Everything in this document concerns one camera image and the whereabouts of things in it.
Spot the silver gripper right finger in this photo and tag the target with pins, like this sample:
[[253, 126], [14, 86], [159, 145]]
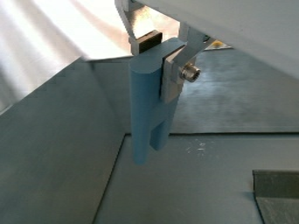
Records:
[[179, 67]]

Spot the light blue square-circle object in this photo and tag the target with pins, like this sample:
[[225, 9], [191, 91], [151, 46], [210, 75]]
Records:
[[151, 113]]

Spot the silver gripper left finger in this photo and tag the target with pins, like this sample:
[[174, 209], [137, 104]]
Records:
[[143, 36]]

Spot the black fixture stand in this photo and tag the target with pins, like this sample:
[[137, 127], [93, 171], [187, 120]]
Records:
[[277, 196]]

